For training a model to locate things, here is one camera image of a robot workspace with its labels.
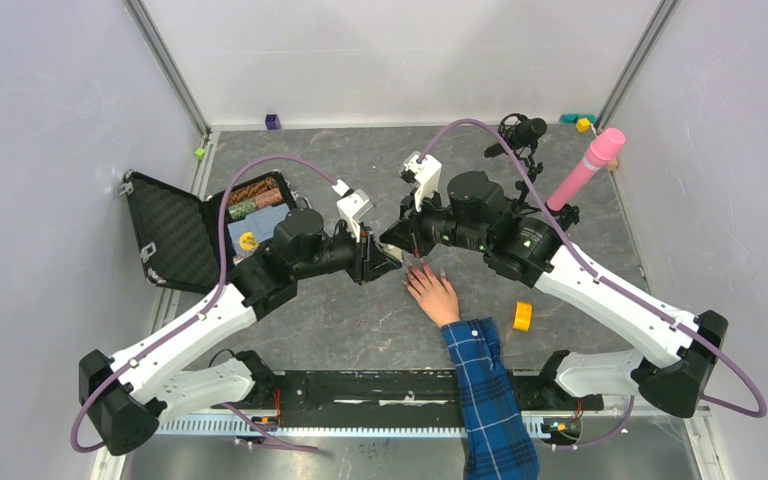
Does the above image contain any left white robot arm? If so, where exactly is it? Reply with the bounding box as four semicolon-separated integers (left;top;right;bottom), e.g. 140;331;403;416
72;209;402;456

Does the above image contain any black poker chip case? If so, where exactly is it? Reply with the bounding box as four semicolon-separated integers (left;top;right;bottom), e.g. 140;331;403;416
120;170;298;294

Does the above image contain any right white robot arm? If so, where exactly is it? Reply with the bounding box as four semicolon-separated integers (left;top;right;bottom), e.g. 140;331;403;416
381;171;728;418

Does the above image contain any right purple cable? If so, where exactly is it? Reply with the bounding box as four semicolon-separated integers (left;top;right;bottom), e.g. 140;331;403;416
417;118;768;420

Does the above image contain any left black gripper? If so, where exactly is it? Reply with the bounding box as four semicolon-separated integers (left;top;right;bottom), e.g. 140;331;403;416
294;217;402;286

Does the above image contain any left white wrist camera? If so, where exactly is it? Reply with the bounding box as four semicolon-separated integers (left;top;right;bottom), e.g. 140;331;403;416
332;179;374;243

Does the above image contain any purple cube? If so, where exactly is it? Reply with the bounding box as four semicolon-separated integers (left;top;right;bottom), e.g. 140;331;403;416
264;113;282;131

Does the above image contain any person hand with painted nails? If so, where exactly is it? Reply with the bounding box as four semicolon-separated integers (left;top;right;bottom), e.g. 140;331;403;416
405;265;461;328

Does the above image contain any blue plaid sleeve forearm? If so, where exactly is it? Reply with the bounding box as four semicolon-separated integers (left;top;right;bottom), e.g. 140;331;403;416
441;318;540;479

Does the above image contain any small nail polish bottle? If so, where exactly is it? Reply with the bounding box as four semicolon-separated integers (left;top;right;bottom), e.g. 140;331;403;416
383;244;404;262

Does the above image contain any small yellow cube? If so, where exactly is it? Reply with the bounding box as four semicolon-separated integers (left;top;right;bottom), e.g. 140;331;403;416
575;117;591;132

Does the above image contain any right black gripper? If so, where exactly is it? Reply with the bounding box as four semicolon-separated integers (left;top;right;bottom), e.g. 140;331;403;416
382;185;488;260

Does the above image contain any yellow block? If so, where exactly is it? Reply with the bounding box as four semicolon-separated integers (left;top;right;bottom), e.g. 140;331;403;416
512;301;533;332

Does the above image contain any black microphone on tripod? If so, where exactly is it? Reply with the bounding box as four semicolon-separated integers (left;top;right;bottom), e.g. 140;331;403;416
497;113;548;216

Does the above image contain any teal block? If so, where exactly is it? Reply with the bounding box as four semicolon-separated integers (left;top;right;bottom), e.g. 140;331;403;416
559;113;597;124

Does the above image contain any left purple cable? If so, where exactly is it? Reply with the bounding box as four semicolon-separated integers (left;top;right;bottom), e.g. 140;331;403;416
69;154;352;454

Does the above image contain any purple cable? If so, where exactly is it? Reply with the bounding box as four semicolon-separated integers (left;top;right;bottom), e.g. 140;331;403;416
69;154;352;454
417;118;768;420

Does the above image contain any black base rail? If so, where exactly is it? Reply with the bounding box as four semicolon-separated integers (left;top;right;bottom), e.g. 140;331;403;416
205;368;584;432

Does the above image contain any pink foam cylinder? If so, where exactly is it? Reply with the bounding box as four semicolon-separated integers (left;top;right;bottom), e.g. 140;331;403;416
546;128;626;211

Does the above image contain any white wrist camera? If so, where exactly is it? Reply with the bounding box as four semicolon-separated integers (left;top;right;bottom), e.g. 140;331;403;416
400;151;442;212
332;179;374;243

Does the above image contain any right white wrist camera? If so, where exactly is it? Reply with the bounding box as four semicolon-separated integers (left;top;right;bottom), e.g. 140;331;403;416
400;151;442;212

